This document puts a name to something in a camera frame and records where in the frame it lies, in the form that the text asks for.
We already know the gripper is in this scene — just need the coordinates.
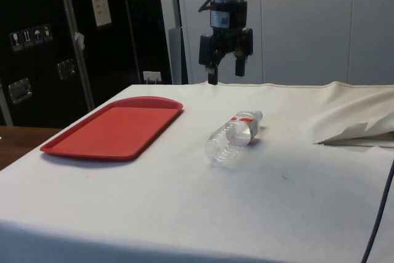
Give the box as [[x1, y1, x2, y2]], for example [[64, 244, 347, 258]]
[[198, 0, 254, 86]]

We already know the clear plastic bottle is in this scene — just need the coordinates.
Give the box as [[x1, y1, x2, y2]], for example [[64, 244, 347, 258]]
[[205, 109, 265, 169]]

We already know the red tray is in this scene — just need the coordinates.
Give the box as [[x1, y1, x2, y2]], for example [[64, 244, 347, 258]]
[[39, 95, 185, 163]]

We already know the pale grey locker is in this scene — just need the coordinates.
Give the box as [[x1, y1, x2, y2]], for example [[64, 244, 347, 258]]
[[158, 0, 263, 86], [347, 0, 394, 86], [260, 0, 353, 86]]

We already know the black cabinet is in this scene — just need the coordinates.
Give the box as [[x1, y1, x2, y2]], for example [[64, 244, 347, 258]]
[[0, 0, 174, 128]]

